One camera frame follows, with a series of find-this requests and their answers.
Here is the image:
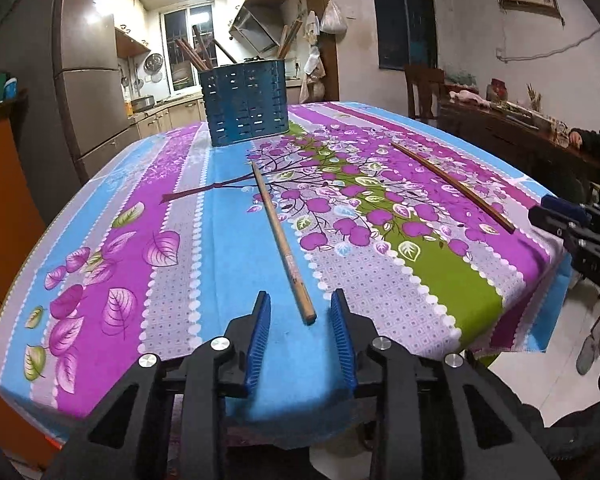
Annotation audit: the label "kitchen wall cabinet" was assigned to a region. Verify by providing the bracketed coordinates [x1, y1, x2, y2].
[113, 26, 152, 59]

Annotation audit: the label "bottles on orange cabinet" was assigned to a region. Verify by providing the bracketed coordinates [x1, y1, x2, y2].
[0, 72, 21, 107]

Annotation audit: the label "clutter on side table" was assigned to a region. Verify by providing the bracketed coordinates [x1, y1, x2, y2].
[486, 78, 568, 133]

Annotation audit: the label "hanging cloth bags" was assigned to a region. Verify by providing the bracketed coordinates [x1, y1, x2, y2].
[299, 9, 327, 103]

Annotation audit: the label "hanging metal strainers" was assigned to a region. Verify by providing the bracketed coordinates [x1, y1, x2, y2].
[141, 52, 165, 84]

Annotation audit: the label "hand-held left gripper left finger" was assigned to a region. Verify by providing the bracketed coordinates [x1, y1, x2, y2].
[50, 290, 272, 480]

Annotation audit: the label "orange wooden cabinet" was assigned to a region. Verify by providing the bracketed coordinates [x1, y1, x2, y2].
[0, 89, 48, 466]

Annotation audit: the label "dark wooden side table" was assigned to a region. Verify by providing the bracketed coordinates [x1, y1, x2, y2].
[436, 94, 600, 191]

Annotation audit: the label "kitchen base cabinets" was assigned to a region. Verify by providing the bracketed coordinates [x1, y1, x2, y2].
[126, 94, 207, 142]

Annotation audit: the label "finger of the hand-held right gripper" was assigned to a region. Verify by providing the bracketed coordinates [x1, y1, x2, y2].
[528, 204, 588, 261]
[540, 195, 594, 227]

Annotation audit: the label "steel range hood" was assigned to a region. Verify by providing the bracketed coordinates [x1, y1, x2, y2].
[228, 0, 307, 57]

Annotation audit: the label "pink cloth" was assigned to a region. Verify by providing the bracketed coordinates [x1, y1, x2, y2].
[447, 89, 482, 107]

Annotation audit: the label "dark brown chopstick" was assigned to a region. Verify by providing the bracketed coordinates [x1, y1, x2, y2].
[390, 141, 516, 234]

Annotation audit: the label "person's dark clothing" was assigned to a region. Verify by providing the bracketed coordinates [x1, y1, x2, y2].
[502, 305, 600, 466]

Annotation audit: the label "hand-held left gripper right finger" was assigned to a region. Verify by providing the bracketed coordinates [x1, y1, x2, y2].
[329, 288, 561, 480]

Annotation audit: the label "blue perforated utensil holder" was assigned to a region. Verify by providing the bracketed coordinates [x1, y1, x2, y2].
[198, 58, 289, 147]

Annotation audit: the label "dark blue wall window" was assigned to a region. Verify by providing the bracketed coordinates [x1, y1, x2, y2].
[369, 0, 439, 72]

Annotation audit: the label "wooden chair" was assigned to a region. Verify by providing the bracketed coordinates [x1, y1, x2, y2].
[403, 64, 447, 122]

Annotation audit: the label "purple floral striped tablecloth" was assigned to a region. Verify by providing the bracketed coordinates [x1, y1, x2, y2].
[0, 102, 574, 450]

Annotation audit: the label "barred kitchen window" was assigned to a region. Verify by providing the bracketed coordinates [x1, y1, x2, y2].
[159, 4, 217, 97]

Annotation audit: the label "hanging white plastic bag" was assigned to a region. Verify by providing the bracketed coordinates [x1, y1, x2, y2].
[319, 0, 349, 37]

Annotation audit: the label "light wooden chopstick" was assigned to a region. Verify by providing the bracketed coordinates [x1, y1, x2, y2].
[251, 161, 318, 325]

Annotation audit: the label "wall cable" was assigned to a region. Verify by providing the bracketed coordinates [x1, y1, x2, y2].
[495, 24, 600, 65]

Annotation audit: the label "silver refrigerator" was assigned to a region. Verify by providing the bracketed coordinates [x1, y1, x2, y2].
[51, 0, 142, 183]

